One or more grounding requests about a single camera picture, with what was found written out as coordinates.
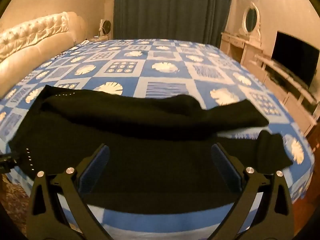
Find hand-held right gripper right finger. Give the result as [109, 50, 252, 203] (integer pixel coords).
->
[202, 142, 295, 240]

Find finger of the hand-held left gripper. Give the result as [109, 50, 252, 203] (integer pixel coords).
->
[0, 154, 17, 173]

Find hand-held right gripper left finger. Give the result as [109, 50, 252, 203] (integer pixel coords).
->
[26, 143, 118, 240]

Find black pants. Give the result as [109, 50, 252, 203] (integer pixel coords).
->
[7, 84, 293, 214]

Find white television cabinet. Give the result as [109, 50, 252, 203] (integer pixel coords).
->
[255, 54, 318, 137]

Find blue patterned bed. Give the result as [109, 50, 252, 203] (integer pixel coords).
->
[0, 39, 315, 240]

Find white dressing table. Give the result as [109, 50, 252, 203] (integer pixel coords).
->
[220, 31, 263, 68]

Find cream tufted headboard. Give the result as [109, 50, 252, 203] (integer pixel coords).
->
[0, 11, 87, 98]

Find black flat television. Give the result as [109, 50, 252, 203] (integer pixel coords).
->
[271, 31, 320, 89]

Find small white fan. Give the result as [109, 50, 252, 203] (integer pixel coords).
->
[99, 19, 112, 37]

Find white oval mirror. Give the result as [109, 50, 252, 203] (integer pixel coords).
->
[242, 2, 262, 39]

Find teal curtain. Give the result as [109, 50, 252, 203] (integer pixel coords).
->
[114, 0, 237, 48]

